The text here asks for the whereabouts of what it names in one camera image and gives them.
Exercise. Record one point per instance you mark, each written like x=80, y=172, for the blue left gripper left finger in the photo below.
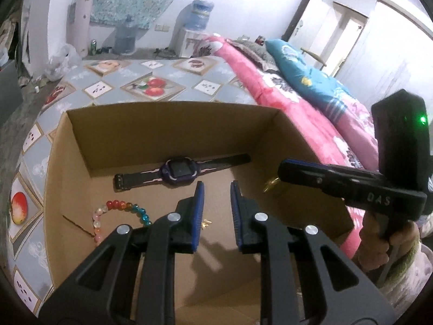
x=196, y=221

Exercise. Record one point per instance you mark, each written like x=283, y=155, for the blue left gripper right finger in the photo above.
x=236, y=213

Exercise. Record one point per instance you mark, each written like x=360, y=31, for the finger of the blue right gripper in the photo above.
x=334, y=180

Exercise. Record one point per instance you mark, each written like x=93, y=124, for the purple black smart watch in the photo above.
x=178, y=171

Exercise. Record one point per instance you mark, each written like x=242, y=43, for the person's right hand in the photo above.
x=372, y=252

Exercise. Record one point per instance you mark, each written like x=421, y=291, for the small gold earring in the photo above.
x=205, y=223

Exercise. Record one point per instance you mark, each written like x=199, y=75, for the pink blanket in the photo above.
x=356, y=127

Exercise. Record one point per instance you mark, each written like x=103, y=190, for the brown cardboard box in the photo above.
x=125, y=257

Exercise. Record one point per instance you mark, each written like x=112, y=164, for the teal patterned pillow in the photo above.
x=321, y=90

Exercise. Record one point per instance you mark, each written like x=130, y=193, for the empty water jug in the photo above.
x=125, y=37

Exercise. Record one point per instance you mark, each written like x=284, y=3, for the white plastic bag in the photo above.
x=61, y=63

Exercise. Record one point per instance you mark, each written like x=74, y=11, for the grey storage box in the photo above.
x=10, y=91

